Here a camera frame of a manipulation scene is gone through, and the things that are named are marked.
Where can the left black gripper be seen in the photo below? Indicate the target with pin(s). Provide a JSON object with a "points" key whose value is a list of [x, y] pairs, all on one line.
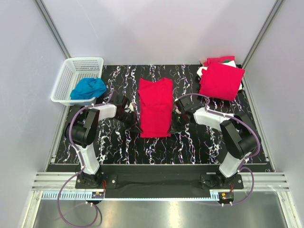
{"points": [[134, 124]]}

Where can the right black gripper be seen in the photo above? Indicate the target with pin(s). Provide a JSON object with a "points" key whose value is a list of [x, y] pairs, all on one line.
{"points": [[175, 128]]}

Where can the red t-shirt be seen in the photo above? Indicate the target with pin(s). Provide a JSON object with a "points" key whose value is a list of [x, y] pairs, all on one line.
{"points": [[156, 106], [221, 81]]}

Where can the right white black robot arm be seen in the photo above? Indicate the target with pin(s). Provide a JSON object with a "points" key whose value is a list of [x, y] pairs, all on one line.
{"points": [[238, 133]]}

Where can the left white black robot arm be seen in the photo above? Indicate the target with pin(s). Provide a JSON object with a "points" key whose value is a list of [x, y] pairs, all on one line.
{"points": [[81, 128]]}

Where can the folded red t-shirt on stack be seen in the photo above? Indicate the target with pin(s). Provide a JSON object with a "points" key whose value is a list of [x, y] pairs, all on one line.
{"points": [[221, 81]]}

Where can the stack of folded shirts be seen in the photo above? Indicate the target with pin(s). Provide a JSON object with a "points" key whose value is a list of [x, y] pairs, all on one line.
{"points": [[227, 60]]}

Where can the blue crumpled t-shirt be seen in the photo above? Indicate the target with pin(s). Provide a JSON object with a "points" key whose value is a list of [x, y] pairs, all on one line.
{"points": [[87, 88]]}

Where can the left small controller board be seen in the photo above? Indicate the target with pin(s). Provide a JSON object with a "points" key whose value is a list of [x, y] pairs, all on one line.
{"points": [[98, 195]]}

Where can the small controller board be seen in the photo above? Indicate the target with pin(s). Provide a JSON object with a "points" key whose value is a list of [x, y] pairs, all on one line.
{"points": [[226, 196], [98, 195]]}

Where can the white plastic basket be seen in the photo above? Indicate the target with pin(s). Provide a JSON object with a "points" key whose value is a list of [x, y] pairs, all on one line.
{"points": [[72, 71]]}

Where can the right small controller board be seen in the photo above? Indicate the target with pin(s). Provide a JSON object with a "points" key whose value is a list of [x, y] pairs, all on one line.
{"points": [[226, 196]]}

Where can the right aluminium corner post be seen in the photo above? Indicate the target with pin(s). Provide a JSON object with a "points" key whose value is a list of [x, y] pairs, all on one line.
{"points": [[266, 25]]}

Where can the aluminium corner post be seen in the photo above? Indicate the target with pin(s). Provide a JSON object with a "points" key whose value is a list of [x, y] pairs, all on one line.
{"points": [[51, 26], [266, 25]]}

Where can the aluminium front rail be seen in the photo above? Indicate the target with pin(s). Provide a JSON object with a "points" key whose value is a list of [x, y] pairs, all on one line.
{"points": [[63, 185]]}

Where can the left aluminium corner post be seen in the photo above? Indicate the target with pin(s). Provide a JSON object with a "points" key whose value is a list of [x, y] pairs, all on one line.
{"points": [[51, 26]]}

